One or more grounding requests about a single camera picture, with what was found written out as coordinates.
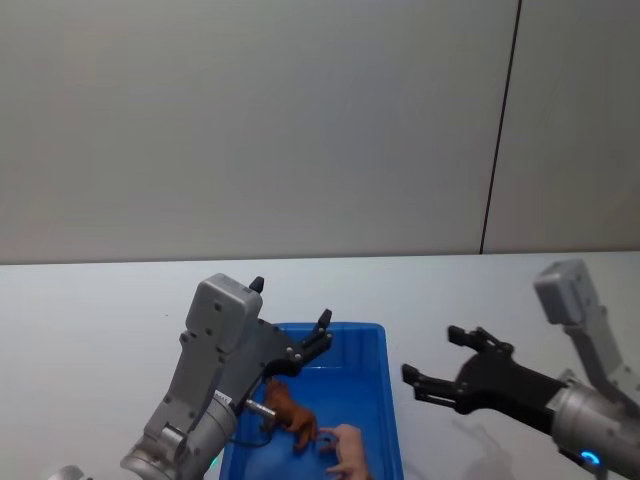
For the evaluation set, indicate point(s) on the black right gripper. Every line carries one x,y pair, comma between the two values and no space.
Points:
505,385

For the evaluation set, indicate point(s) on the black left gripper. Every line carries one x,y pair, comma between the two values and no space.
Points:
260,350

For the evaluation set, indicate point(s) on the blue plastic bin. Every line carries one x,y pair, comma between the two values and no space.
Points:
350,380

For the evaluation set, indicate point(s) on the brown toy animal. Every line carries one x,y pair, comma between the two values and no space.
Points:
295,415

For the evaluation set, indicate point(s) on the pink toy animal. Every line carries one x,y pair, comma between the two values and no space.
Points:
350,445

